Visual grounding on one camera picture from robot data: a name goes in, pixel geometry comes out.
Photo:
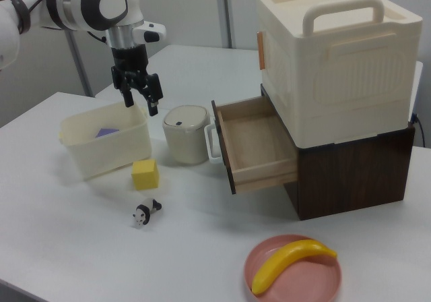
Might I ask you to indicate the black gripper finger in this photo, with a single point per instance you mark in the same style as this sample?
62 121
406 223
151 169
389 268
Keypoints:
128 97
153 94

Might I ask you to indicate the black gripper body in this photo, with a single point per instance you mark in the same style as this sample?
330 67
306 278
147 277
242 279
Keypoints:
129 59

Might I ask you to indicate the small panda toy figure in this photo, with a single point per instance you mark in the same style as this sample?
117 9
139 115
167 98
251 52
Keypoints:
144 211

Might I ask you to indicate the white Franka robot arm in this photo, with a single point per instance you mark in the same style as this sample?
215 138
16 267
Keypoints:
84 2

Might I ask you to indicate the yellow toy banana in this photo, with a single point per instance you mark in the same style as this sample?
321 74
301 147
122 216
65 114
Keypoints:
286 261

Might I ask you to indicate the purple flat block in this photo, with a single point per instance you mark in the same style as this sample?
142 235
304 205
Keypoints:
106 132

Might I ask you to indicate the cream plastic open bin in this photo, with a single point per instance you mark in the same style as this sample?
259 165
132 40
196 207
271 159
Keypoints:
107 143

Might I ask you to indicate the cream mini lidded trash can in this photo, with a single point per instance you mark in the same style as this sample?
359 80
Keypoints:
185 137

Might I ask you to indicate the yellow foam cube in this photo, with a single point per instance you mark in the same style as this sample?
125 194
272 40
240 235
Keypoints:
145 174

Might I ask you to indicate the orange latch tab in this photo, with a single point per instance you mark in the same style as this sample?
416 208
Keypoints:
261 51

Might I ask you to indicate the cream plastic storage box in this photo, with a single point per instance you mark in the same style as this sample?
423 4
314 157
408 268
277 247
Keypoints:
336 66

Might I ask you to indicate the dark wood cabinet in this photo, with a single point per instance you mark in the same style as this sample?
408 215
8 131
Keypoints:
350 177

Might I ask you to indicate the pink plate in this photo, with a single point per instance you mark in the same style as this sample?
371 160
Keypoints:
303 278

